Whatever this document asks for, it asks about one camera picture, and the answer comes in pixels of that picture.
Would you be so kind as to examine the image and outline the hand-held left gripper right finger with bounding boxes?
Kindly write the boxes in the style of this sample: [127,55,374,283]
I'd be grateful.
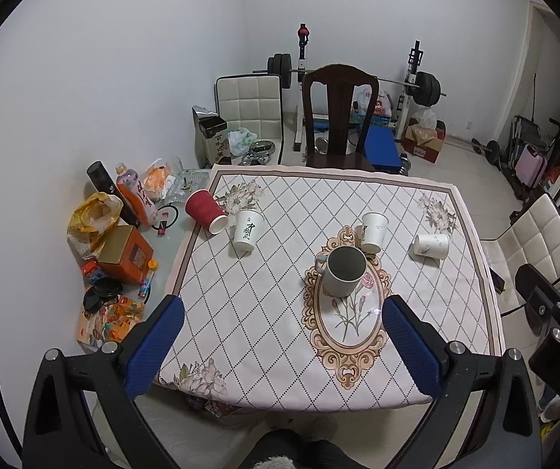
[382,294,542,469]

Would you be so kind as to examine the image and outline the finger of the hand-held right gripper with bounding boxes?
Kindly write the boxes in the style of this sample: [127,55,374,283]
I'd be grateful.
[515,264,560,338]

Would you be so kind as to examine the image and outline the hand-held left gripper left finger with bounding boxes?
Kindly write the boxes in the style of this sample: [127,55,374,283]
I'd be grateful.
[22,294,186,469]

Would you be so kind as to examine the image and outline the white cup grey sprig print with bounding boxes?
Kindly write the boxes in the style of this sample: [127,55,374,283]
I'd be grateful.
[411,233,451,261]

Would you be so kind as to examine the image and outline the red paper cup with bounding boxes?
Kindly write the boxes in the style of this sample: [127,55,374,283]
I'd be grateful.
[185,190,228,235]

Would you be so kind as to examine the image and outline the white paper cup black print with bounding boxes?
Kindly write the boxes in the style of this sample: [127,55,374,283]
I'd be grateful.
[233,209,264,255]

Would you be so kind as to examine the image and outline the white padded chair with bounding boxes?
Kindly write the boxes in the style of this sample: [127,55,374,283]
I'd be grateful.
[215,74,285,164]
[480,193,560,316]

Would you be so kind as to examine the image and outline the colourful snack packet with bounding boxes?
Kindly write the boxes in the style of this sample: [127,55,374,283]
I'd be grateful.
[77,295,147,353]

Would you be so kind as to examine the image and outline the small tube with orange cap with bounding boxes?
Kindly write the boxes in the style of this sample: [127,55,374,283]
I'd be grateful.
[138,261,159,299]

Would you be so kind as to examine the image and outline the black round lid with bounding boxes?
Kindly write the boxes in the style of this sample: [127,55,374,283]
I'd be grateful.
[83,278,124,314]

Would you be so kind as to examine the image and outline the orange box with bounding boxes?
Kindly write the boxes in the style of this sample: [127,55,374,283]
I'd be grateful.
[97,225,156,285]

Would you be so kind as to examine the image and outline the small orange capped bottle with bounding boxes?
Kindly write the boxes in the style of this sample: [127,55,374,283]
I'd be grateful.
[82,260,111,285]

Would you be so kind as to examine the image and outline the grey ceramic mug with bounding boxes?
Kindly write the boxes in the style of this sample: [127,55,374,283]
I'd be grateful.
[314,247,368,299]

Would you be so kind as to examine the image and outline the floral diamond pattern tablecloth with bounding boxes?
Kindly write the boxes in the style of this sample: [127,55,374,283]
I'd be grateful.
[155,163,508,408]

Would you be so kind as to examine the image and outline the pink suitcase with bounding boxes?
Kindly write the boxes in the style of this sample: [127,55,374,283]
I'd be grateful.
[515,145,549,189]

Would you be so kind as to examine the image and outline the small barbell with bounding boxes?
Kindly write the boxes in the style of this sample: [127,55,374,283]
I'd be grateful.
[470,139,506,163]

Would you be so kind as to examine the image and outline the yellow plastic bag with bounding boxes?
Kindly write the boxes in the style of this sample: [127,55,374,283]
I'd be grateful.
[67,192,125,261]

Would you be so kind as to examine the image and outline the black folding cart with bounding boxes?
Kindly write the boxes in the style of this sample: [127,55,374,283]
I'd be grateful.
[502,115,560,197]

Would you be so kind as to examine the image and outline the orange drink bottle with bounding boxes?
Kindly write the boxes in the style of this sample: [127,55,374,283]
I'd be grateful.
[115,161,159,226]

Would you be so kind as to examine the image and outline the clear glass tray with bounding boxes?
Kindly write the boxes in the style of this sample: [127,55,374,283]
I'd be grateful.
[163,168,211,204]

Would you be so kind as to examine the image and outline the clear bag of orange snacks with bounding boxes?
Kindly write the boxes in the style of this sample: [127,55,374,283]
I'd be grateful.
[140,158,176,202]

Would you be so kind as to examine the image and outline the black bottle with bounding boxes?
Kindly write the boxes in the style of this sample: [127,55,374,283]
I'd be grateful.
[87,161,142,228]

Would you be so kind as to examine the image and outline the cardboard box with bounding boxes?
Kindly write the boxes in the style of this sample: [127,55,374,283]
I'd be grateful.
[401,118,447,164]

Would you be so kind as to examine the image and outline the blue bench pad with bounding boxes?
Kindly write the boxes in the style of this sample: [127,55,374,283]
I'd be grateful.
[362,127,404,173]

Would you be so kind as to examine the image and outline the dark printed box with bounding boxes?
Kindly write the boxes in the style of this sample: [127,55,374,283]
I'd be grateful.
[192,106,232,168]

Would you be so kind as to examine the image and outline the metal bowls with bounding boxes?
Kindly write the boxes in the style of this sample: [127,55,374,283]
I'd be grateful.
[241,140,277,165]

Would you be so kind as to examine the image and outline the pale green plastic bag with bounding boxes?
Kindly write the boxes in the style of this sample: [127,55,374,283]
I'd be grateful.
[228,127,257,158]

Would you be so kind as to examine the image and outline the barbell with black plates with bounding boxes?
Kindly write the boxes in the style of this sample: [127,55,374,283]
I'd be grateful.
[253,54,447,107]

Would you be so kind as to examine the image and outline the red and white plastic bag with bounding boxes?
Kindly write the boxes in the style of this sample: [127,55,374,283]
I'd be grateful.
[352,85,396,119]

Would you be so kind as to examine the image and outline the white weight rack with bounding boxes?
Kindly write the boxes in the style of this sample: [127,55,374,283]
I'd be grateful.
[294,23,425,153]

